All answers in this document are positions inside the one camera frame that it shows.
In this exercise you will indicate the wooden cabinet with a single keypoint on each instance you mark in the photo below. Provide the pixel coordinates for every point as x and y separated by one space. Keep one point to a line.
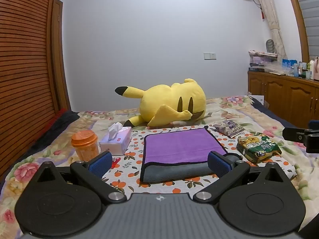
284 97

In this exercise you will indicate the wooden window frame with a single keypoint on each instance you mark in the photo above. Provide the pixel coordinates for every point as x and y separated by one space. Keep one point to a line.
297 17

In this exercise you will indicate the white tissue box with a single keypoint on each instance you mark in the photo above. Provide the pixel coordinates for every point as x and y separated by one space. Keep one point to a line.
117 142

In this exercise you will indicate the pink bag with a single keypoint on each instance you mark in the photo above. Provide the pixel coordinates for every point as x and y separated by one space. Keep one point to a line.
316 68

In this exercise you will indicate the beige curtain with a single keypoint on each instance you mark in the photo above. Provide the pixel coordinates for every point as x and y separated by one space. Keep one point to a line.
273 22

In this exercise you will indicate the orange plastic cup with lid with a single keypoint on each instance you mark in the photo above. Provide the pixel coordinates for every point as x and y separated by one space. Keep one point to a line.
84 145

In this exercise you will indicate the yellow plush toy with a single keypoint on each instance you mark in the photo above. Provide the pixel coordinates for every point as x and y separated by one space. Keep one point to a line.
169 107

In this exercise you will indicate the white wall socket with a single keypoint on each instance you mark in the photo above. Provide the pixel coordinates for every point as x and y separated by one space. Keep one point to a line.
210 56

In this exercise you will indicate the stack of boxes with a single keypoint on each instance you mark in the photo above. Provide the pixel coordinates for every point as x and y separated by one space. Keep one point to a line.
260 61

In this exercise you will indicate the group of bottles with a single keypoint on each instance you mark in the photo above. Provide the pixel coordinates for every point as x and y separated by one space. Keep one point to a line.
305 69

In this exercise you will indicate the green snack packet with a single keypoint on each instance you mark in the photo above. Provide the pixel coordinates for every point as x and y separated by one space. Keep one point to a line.
258 148

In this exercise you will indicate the dark blue mattress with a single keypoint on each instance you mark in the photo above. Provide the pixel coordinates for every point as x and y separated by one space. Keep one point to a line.
276 115

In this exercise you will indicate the small red packet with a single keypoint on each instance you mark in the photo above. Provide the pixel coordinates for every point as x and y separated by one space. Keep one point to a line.
115 163

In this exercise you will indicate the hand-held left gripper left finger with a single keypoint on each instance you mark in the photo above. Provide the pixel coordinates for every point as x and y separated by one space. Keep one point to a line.
101 164

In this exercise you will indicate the white orange-print cloth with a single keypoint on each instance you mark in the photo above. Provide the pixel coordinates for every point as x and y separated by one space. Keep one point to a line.
132 159

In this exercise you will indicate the clear plastic bag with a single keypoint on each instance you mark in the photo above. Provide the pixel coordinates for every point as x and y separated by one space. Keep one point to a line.
274 68

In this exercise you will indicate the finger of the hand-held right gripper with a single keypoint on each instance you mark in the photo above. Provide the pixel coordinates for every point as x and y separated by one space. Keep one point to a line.
297 135

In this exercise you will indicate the wooden louvered wardrobe door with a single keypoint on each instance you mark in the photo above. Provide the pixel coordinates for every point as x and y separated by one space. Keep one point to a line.
22 67

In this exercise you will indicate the blue box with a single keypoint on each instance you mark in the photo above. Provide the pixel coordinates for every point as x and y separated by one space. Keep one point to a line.
289 66

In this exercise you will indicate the small grey fan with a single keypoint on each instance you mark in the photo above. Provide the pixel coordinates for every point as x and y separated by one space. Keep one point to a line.
270 45

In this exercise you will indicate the purple and grey towel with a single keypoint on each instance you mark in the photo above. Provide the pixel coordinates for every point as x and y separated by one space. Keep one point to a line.
179 147

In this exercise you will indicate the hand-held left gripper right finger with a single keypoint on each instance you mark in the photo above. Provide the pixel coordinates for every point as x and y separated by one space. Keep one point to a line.
218 165

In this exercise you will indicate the purple snack packet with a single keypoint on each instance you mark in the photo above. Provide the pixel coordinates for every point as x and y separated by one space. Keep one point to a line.
229 128

